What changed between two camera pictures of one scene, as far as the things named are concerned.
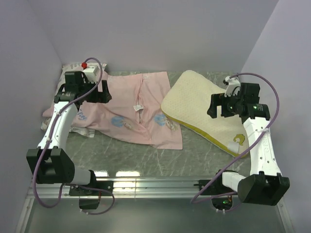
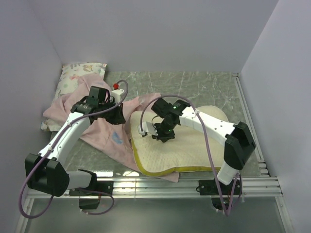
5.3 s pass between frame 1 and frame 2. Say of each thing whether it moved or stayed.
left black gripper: moved
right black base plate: stayed
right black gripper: moved
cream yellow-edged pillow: moved
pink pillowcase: moved
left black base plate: stayed
